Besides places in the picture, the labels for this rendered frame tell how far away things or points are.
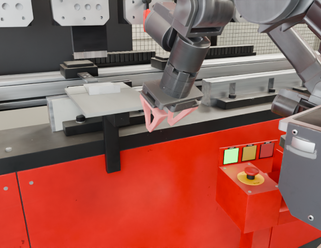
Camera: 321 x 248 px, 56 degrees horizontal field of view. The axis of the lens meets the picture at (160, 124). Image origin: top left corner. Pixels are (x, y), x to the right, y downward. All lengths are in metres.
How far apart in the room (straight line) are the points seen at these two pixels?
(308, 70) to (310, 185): 0.33
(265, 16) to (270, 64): 1.32
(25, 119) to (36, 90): 2.25
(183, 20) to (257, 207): 0.55
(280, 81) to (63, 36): 0.95
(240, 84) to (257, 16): 0.85
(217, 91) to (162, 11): 0.65
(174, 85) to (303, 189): 0.27
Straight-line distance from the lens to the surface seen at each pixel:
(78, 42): 0.93
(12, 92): 1.17
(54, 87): 1.18
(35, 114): 3.44
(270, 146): 0.98
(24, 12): 0.87
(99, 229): 1.01
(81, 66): 1.14
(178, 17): 0.46
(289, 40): 0.82
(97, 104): 0.74
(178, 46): 0.49
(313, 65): 0.78
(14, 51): 1.42
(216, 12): 0.46
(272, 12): 0.36
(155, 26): 0.54
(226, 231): 1.31
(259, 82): 1.28
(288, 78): 1.39
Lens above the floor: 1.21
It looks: 20 degrees down
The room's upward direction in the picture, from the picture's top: straight up
